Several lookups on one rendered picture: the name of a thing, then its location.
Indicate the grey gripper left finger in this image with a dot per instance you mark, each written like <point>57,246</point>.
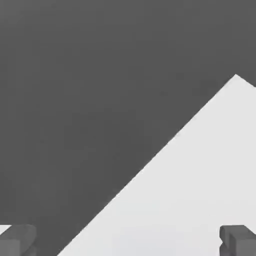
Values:
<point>16,242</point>

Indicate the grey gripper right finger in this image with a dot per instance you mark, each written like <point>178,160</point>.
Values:
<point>240,242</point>

